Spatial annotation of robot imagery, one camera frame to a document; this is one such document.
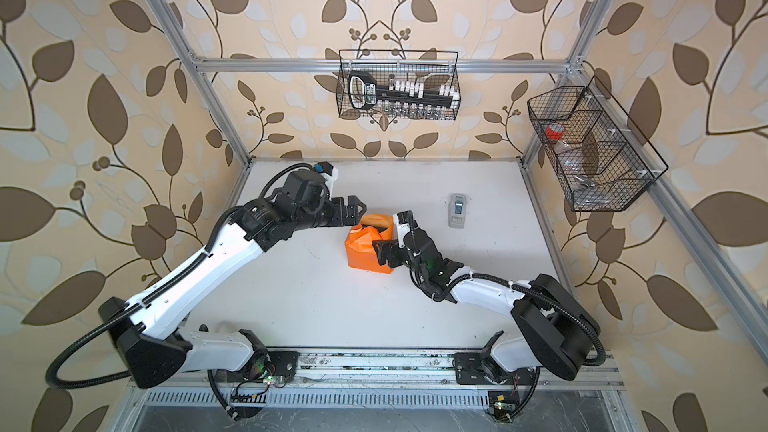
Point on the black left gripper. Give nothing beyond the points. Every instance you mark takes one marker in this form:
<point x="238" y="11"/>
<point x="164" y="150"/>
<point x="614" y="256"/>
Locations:
<point x="353" y="217"/>

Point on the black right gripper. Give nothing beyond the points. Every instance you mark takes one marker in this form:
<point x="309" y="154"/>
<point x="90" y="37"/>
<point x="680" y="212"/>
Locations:
<point x="386" y="246"/>

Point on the orange wrapping paper sheet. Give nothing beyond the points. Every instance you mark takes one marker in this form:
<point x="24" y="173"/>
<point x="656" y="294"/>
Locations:
<point x="359" y="243"/>

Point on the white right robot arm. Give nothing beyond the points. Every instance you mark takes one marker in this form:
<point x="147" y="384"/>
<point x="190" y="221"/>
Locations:
<point x="555" y="331"/>

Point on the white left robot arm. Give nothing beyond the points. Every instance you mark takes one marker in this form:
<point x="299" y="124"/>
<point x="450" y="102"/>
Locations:
<point x="150" y="334"/>

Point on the grey tape dispenser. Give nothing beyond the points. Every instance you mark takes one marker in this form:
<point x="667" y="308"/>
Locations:
<point x="457" y="211"/>

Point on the black white tool in basket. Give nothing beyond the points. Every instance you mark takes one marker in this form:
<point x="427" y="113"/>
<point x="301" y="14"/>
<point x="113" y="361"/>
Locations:
<point x="365" y="93"/>

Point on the red capped clear bottle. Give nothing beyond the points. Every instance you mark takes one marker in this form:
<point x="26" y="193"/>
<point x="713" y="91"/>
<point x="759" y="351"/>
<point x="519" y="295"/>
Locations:
<point x="569" y="157"/>

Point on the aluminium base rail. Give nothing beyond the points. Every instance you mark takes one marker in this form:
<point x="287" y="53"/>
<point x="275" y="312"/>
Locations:
<point x="400" y="368"/>

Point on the black wire basket back wall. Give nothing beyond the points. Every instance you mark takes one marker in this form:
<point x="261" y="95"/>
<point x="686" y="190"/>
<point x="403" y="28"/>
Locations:
<point x="432" y="66"/>

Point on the black wire basket wall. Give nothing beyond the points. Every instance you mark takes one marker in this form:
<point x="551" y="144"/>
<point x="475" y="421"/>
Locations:
<point x="618" y="155"/>
<point x="432" y="66"/>

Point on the black wire basket right wall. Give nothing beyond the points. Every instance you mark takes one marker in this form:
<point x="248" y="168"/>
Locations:
<point x="618" y="155"/>

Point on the aluminium frame post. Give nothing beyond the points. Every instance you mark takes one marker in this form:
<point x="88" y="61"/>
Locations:
<point x="183" y="50"/>

